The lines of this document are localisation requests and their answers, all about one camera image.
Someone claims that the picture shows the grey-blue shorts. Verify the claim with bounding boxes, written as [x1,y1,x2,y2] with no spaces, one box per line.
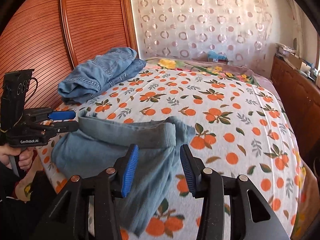
[51,112,195,236]

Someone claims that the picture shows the person's left forearm dark sleeve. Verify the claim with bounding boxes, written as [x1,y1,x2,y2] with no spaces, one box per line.
[0,164,56,239]

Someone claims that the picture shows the person's left hand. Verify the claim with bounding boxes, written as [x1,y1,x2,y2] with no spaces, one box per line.
[0,143,34,171]

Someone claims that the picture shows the folded blue denim jeans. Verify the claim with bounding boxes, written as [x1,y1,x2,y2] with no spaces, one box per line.
[57,47,146,104]

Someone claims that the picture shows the wooden louvred wardrobe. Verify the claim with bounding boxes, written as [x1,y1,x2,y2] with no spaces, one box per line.
[1,0,138,108]

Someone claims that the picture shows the wooden sideboard cabinet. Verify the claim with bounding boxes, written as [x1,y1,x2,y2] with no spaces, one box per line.
[271,56,319,162]

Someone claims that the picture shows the cardboard box on cabinet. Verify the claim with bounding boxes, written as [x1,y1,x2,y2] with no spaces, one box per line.
[285,54,311,72]

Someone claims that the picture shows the blue item box at headboard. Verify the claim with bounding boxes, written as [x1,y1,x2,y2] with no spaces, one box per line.
[208,50,228,64]

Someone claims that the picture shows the stack of papers on cabinet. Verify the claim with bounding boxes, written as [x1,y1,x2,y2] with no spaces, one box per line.
[276,43,296,56]

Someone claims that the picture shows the circle-pattern sheer curtain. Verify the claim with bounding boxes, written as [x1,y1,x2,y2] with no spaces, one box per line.
[132,0,272,68]

